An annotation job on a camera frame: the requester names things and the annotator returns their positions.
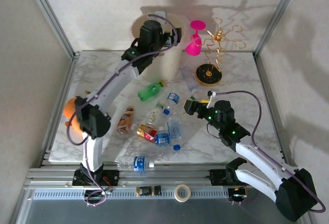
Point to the red yellow can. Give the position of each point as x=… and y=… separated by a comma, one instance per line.
x=146, y=132

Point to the long clear bottle blue label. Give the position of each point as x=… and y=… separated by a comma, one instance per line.
x=140, y=163

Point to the grey metal panel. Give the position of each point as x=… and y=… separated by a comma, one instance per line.
x=154, y=213

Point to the orange plush toy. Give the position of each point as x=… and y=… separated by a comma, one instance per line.
x=69, y=111

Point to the aluminium frame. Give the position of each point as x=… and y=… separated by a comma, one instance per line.
x=167, y=177

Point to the brown drink bottle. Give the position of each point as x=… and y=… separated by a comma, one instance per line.
x=125, y=121

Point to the clear bottle pale blue print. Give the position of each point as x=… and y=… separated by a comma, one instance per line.
x=174, y=130

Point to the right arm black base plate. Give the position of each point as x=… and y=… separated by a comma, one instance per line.
x=216, y=176

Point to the small circuit board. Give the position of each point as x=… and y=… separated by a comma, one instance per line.
x=237, y=194

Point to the masking tape roll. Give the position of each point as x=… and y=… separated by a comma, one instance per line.
x=175, y=193

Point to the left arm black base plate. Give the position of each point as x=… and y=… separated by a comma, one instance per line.
x=113, y=177

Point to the white ribbed plastic bin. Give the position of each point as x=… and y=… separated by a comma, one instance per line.
x=171, y=62

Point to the pink plastic wine glass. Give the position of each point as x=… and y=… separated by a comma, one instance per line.
x=193, y=48

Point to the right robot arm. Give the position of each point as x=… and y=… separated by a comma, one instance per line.
x=257, y=159

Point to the clear bottle green white label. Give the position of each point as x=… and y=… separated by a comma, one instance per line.
x=155, y=113

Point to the green soda bottle yellow cap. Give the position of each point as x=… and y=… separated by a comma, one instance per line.
x=149, y=91

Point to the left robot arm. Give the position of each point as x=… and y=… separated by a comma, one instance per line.
x=118, y=80

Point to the clear bottle bright blue label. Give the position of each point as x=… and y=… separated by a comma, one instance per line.
x=162, y=139

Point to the clear bottle purple label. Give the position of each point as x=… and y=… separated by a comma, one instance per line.
x=188, y=78

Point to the black rectangular device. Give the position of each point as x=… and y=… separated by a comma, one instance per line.
x=147, y=190

